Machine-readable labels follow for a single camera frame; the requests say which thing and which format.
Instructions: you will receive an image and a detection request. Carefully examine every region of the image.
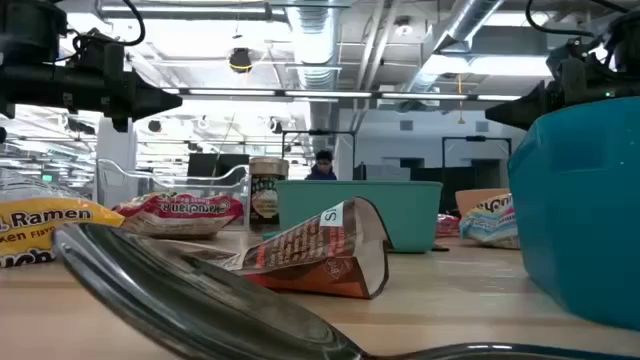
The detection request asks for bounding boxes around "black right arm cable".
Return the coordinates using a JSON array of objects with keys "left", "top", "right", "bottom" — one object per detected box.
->
[{"left": 524, "top": 0, "right": 601, "bottom": 39}]

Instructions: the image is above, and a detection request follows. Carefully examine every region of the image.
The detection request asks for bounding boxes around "yellow hanging cord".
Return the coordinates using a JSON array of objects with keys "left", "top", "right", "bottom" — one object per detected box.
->
[{"left": 456, "top": 73, "right": 466, "bottom": 126}]

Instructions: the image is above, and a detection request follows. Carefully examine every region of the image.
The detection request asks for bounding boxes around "blue striped ramen packet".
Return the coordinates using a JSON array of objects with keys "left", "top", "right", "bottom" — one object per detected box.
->
[{"left": 458, "top": 192, "right": 521, "bottom": 250}]

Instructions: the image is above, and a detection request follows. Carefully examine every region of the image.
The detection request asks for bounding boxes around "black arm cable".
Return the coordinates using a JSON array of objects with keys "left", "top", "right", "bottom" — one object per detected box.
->
[
  {"left": 524, "top": 0, "right": 601, "bottom": 39},
  {"left": 119, "top": 0, "right": 147, "bottom": 47}
]

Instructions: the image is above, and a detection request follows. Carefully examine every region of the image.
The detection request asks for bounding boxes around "orange bowl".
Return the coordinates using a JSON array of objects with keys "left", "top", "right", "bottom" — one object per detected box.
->
[{"left": 454, "top": 187, "right": 511, "bottom": 217}]

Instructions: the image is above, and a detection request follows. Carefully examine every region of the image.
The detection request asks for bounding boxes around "dark blue plastic tray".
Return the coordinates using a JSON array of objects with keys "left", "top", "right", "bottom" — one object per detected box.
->
[{"left": 507, "top": 96, "right": 640, "bottom": 332}]

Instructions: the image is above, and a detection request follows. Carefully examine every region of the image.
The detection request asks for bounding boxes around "red yellow Maruchan ramen packet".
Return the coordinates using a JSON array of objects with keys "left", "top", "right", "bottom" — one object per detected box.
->
[{"left": 112, "top": 191, "right": 246, "bottom": 240}]

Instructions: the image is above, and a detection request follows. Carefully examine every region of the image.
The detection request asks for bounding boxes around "black ceiling speaker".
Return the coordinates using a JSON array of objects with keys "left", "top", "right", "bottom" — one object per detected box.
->
[{"left": 228, "top": 47, "right": 254, "bottom": 75}]

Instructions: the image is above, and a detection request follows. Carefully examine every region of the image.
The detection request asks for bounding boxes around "dark background monitor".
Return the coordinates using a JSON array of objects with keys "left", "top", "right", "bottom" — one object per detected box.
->
[{"left": 187, "top": 152, "right": 250, "bottom": 187}]

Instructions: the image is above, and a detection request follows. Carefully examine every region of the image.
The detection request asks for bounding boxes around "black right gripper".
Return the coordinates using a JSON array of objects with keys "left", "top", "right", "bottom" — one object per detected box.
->
[{"left": 484, "top": 58, "right": 640, "bottom": 132}]

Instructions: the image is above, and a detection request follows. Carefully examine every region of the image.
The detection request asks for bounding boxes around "clear plastic bin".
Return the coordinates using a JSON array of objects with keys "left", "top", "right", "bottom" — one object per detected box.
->
[{"left": 96, "top": 158, "right": 251, "bottom": 231}]

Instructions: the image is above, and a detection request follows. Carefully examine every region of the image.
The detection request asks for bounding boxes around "yellow white ramen packet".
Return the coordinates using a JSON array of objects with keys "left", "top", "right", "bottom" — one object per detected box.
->
[{"left": 0, "top": 169, "right": 126, "bottom": 269}]

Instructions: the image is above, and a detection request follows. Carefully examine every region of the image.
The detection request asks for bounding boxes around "black spoon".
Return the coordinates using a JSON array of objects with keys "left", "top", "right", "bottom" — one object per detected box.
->
[{"left": 51, "top": 222, "right": 640, "bottom": 360}]

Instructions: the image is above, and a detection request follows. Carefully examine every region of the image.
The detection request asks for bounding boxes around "seated person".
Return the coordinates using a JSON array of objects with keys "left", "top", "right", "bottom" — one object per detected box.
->
[{"left": 304, "top": 149, "right": 339, "bottom": 181}]

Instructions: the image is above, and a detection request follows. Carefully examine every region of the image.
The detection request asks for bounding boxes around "glass jar tan lid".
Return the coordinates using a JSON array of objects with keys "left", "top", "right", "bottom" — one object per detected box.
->
[{"left": 248, "top": 157, "right": 290, "bottom": 226}]

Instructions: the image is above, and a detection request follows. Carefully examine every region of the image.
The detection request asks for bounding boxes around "ceiling light strip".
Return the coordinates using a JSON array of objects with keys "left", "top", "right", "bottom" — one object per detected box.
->
[{"left": 162, "top": 87, "right": 524, "bottom": 103}]

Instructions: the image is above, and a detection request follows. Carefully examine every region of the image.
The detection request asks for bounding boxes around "black workstation frame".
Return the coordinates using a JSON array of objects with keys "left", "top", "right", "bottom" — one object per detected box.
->
[
  {"left": 441, "top": 135, "right": 513, "bottom": 191},
  {"left": 281, "top": 129, "right": 357, "bottom": 181}
]

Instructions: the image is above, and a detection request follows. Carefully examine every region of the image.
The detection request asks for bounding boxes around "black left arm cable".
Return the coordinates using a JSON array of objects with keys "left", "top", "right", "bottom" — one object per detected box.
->
[{"left": 119, "top": 0, "right": 147, "bottom": 47}]

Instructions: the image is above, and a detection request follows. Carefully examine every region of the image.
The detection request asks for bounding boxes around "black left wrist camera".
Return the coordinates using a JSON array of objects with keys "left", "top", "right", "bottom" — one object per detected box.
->
[{"left": 73, "top": 29, "right": 126, "bottom": 71}]

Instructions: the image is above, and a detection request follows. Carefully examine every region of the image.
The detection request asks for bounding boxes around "brown orange snack packet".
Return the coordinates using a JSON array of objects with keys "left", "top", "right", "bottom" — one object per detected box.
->
[{"left": 147, "top": 196, "right": 391, "bottom": 300}]

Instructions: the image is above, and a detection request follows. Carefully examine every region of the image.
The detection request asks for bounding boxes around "white pillar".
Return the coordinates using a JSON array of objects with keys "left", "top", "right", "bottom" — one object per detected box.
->
[{"left": 95, "top": 117, "right": 139, "bottom": 209}]

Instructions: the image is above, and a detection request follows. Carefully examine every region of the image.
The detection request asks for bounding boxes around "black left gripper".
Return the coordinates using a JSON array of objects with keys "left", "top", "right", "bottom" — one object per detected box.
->
[{"left": 0, "top": 63, "right": 184, "bottom": 134}]

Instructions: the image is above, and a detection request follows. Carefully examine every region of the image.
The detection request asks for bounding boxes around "teal plastic container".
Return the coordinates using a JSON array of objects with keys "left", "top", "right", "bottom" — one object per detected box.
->
[{"left": 275, "top": 179, "right": 444, "bottom": 254}]

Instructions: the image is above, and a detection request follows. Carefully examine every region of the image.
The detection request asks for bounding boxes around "silver ventilation duct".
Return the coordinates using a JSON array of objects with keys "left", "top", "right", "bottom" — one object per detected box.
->
[
  {"left": 287, "top": 0, "right": 344, "bottom": 151},
  {"left": 399, "top": 0, "right": 506, "bottom": 96}
]

